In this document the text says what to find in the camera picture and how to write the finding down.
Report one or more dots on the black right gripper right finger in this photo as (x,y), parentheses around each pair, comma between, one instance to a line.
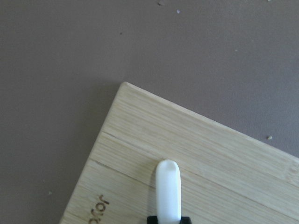
(185,220)

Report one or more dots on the bamboo cutting board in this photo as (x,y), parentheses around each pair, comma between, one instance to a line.
(227,177)

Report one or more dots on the white ceramic spoon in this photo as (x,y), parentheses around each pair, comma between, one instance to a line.
(168,192)

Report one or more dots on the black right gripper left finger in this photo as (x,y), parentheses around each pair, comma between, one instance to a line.
(152,220)

